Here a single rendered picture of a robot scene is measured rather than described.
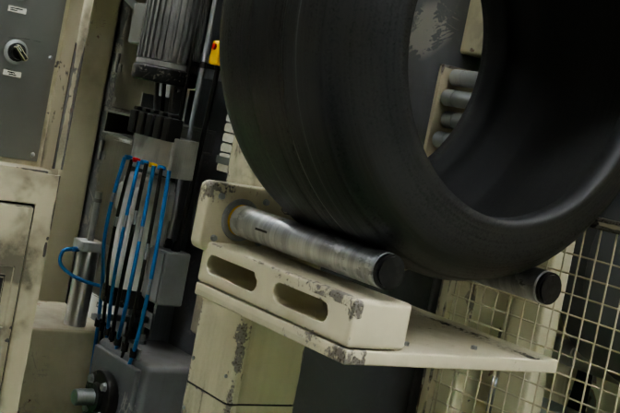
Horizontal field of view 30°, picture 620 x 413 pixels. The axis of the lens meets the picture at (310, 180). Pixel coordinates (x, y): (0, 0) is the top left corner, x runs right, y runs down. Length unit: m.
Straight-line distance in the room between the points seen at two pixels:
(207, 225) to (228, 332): 0.20
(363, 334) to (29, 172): 0.71
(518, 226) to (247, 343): 0.49
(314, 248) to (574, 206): 0.34
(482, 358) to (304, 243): 0.27
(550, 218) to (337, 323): 0.32
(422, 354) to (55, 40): 0.83
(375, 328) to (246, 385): 0.42
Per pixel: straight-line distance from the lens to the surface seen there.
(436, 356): 1.46
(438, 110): 2.04
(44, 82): 1.92
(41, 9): 1.91
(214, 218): 1.63
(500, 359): 1.54
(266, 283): 1.51
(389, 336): 1.40
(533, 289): 1.57
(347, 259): 1.41
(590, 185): 1.56
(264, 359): 1.77
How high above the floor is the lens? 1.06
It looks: 3 degrees down
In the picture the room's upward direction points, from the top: 11 degrees clockwise
